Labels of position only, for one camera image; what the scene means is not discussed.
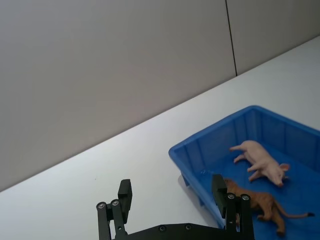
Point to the blue plastic tray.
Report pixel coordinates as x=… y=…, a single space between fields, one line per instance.
x=265 y=160

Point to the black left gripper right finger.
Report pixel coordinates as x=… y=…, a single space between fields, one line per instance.
x=234 y=212

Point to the pink toy pig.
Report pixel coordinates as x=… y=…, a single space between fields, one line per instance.
x=262 y=160

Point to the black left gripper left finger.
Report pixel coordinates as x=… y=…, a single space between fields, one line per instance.
x=121 y=207

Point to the brown toy lion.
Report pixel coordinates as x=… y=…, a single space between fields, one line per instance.
x=265 y=205

